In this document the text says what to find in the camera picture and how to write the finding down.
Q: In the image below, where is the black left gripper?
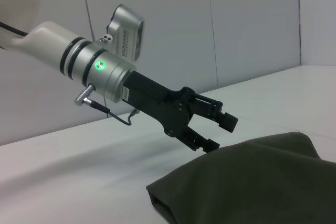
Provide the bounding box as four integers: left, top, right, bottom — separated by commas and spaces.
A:
121, 70, 239, 154

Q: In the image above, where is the dark green shirt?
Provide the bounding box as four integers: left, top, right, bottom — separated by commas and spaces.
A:
145, 131, 336, 224

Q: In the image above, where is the left gripper cable connector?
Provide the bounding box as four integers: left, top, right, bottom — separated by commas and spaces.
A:
73, 84, 139, 126

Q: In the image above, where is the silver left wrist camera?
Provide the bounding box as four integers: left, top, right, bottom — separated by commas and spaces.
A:
96, 3, 146, 61

